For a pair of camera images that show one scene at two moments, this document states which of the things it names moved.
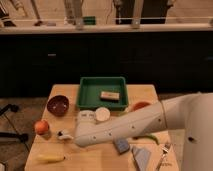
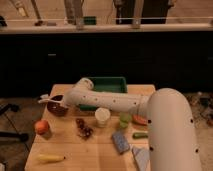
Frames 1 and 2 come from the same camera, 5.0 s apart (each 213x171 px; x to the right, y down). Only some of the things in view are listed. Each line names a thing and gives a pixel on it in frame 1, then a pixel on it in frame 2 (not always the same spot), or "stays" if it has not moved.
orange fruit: [42, 127] stays
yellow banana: [51, 158] stays
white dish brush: [62, 135] to [45, 98]
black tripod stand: [17, 134] stays
